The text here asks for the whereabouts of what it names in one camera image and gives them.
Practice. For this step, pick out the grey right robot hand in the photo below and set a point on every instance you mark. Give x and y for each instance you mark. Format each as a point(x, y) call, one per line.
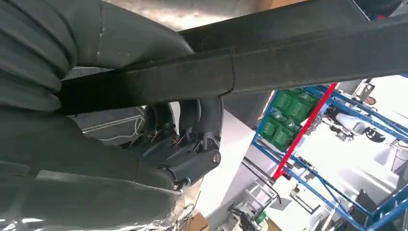
point(95, 153)

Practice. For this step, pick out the red floor stripe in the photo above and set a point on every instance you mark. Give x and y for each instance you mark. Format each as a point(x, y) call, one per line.
point(302, 130)

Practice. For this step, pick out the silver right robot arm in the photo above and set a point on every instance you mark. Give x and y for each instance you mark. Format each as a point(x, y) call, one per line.
point(28, 47)

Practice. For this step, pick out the shiny silver film wrap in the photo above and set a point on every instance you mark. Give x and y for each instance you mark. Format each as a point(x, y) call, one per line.
point(95, 207)

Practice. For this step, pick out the white and black robot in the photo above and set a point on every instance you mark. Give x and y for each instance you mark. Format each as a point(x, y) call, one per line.
point(350, 122)

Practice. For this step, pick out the green plastic crate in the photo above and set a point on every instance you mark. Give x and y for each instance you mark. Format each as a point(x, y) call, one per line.
point(270, 128)
point(283, 137)
point(301, 110)
point(285, 101)

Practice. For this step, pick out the brown cardboard box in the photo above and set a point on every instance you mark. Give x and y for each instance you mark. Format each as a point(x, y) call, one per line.
point(197, 223)

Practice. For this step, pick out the blue rack with green crates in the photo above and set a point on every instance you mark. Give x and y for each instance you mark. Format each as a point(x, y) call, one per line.
point(389, 212)

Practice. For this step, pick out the black bent tube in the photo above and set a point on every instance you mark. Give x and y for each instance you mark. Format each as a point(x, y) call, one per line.
point(261, 178)

